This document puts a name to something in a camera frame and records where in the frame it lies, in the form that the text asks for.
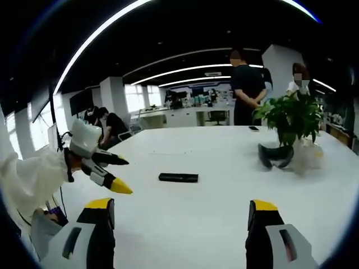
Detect white background counter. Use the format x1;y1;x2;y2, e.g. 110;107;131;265
139;105;235;129

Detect grey mesh chair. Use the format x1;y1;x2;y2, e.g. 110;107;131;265
30;208;68;260

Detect black wall monitor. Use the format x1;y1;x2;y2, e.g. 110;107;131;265
69;89;94;115

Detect green potted plant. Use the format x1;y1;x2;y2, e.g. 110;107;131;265
252;91;326;148

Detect black headset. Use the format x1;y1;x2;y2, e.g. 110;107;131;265
257;142;294;169

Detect clear plastic bag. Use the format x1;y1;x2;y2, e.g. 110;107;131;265
291;138;323;172

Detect person's left hand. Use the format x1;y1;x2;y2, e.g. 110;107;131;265
66;155;84;177

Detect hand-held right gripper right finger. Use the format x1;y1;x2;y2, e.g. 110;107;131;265
245;199;319;269

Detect black remote control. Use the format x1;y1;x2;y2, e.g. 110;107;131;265
158;173;199;184

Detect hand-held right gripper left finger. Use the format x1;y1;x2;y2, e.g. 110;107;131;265
40;197;116;269

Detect black office chair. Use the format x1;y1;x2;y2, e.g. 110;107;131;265
209;110;227;126

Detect long ceiling light strip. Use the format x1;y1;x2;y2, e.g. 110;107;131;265
131;64;264;86
53;0;146;95
158;78;232;87

